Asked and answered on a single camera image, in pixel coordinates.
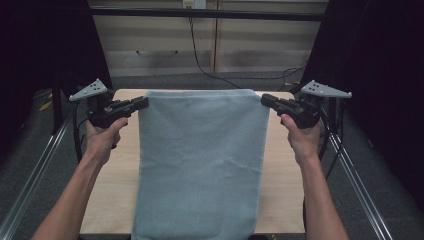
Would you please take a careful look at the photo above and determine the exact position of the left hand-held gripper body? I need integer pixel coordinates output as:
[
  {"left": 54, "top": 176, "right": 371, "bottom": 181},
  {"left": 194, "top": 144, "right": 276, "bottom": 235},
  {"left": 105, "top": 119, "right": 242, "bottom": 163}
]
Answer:
[{"left": 68, "top": 78, "right": 135, "bottom": 130}]

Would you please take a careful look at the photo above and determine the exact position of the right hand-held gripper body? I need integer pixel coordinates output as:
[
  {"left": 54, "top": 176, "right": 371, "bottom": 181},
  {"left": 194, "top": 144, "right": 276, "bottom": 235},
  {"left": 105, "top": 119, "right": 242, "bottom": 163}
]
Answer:
[{"left": 279, "top": 79, "right": 353, "bottom": 130}]

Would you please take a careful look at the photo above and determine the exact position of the light blue towel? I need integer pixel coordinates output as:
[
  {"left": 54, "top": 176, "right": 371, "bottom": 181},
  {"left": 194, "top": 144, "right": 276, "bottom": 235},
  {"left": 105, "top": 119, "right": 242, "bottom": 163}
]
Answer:
[{"left": 130, "top": 88, "right": 271, "bottom": 240}]

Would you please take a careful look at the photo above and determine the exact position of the person's left hand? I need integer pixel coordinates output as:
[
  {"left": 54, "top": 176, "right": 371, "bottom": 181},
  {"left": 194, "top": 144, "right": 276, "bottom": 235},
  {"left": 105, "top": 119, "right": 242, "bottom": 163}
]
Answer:
[{"left": 83, "top": 116, "right": 130, "bottom": 167}]

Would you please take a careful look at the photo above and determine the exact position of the person's right hand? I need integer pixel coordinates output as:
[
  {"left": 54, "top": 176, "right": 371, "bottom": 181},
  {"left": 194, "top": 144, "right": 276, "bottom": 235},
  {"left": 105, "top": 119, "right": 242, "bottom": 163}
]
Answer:
[{"left": 280, "top": 113, "right": 324, "bottom": 167}]

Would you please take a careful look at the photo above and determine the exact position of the black metal stand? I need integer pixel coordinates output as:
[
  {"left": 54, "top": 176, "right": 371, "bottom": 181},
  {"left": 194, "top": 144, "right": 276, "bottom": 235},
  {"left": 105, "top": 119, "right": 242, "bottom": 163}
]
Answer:
[
  {"left": 50, "top": 74, "right": 65, "bottom": 135},
  {"left": 327, "top": 97, "right": 338, "bottom": 132}
]

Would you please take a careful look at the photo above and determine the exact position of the yellow floor tape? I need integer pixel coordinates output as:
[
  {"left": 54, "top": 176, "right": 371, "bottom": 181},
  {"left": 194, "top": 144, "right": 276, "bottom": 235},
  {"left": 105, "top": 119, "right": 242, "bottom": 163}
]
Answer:
[{"left": 38, "top": 94, "right": 54, "bottom": 113}]

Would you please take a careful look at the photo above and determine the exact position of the black curtain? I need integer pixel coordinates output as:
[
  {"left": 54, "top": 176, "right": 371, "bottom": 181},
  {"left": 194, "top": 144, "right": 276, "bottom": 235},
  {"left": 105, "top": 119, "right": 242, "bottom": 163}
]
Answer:
[{"left": 299, "top": 0, "right": 424, "bottom": 209}]

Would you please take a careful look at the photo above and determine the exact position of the black horizontal bar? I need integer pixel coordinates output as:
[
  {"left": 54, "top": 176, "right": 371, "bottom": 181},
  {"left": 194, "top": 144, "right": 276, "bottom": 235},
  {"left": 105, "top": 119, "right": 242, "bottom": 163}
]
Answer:
[{"left": 89, "top": 7, "right": 325, "bottom": 23}]

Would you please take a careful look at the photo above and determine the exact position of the right hand-held gripper cable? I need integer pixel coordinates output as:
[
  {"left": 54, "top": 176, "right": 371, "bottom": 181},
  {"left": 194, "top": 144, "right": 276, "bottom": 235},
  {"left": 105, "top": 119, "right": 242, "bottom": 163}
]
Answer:
[{"left": 317, "top": 108, "right": 332, "bottom": 162}]

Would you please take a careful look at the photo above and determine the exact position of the hand-held gripper cable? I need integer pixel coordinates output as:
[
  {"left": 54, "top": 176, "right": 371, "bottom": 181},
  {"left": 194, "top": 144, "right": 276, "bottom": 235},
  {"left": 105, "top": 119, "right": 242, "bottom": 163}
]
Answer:
[
  {"left": 72, "top": 100, "right": 90, "bottom": 164},
  {"left": 317, "top": 108, "right": 332, "bottom": 162}
]

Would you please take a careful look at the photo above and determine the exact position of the left hand-held gripper cable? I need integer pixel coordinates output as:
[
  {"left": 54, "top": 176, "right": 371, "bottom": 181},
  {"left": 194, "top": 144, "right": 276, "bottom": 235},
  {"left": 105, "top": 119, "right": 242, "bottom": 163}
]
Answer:
[{"left": 72, "top": 100, "right": 90, "bottom": 164}]

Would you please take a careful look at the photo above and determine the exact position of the dark drawer handle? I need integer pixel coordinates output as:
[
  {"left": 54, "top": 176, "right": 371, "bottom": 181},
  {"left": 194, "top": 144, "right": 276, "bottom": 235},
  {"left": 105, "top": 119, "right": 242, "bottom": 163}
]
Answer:
[{"left": 135, "top": 49, "right": 179, "bottom": 57}]

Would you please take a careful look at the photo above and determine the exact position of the black floor cable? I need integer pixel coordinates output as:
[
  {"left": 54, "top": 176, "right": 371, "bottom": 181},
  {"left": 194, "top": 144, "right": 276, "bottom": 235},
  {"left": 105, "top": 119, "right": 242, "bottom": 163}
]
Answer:
[{"left": 319, "top": 98, "right": 346, "bottom": 181}]

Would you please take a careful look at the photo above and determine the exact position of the black wall cable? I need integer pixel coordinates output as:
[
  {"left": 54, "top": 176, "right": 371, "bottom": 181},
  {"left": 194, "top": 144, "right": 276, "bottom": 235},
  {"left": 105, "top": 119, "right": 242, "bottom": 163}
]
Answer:
[{"left": 188, "top": 15, "right": 307, "bottom": 90}]

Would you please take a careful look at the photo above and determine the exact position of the metal floor rail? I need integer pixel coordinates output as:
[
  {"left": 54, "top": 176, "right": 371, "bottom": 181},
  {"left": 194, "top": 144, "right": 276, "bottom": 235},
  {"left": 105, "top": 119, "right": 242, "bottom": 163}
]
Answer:
[
  {"left": 314, "top": 105, "right": 396, "bottom": 240},
  {"left": 0, "top": 113, "right": 76, "bottom": 240}
]

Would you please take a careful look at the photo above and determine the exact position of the white wall socket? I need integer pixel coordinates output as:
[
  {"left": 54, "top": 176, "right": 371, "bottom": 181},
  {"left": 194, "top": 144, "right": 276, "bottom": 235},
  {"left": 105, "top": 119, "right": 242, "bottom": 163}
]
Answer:
[{"left": 182, "top": 0, "right": 208, "bottom": 10}]

